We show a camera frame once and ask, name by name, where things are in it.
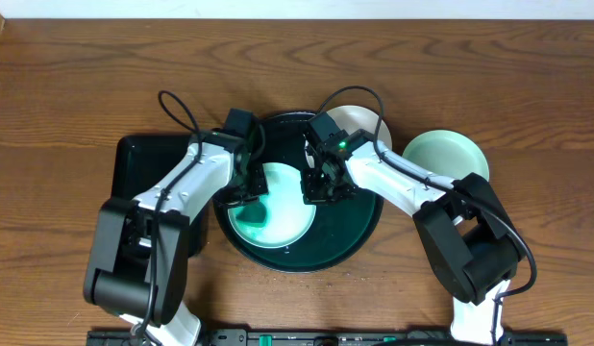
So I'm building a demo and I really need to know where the green sponge cloth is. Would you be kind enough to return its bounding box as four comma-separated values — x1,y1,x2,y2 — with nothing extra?
235,202,268,228

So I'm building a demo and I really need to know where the mint green plate front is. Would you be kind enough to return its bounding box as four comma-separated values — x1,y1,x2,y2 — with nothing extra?
228,162,316,249

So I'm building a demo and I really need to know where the mint green plate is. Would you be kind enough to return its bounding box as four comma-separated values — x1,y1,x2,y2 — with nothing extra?
228,162,316,249
402,130,490,181

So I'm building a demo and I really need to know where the white plate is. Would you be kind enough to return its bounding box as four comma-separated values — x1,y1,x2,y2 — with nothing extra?
327,105,379,150

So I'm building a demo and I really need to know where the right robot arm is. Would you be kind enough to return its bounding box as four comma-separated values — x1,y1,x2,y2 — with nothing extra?
302,112,534,345

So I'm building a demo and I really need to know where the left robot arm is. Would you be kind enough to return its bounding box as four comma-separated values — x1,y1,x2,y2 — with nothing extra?
84,109,268,345

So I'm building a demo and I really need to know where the rectangular black tray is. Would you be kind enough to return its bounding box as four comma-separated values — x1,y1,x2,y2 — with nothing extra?
90,135,190,265

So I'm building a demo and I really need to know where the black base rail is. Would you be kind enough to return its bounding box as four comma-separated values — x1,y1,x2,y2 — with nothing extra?
85,327,570,346

